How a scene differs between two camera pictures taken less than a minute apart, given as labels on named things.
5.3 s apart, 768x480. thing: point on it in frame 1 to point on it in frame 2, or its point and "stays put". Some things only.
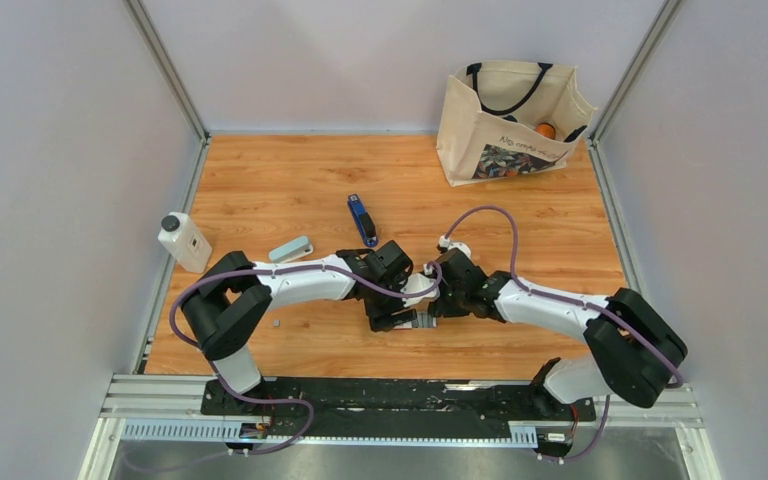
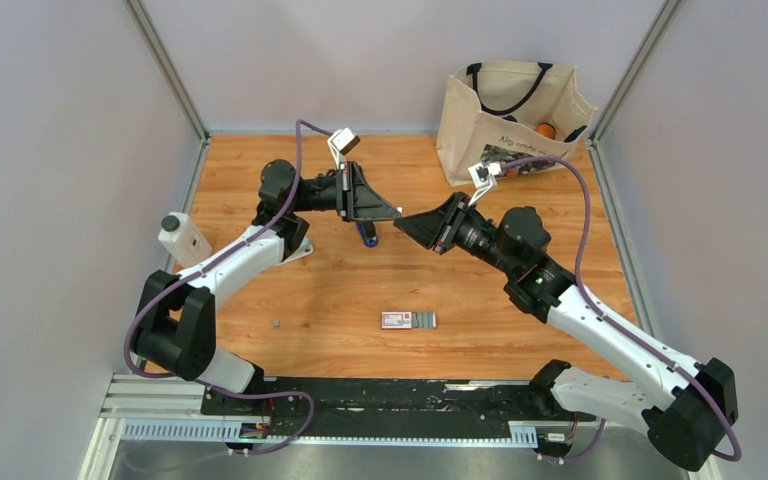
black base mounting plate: x=400 y=398 stays put
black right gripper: x=442 y=310 to x=438 y=228
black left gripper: x=383 y=321 to x=356 y=200
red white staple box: x=424 y=320 stays put
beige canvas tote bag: x=490 y=112 stays put
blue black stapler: x=364 y=219 stays put
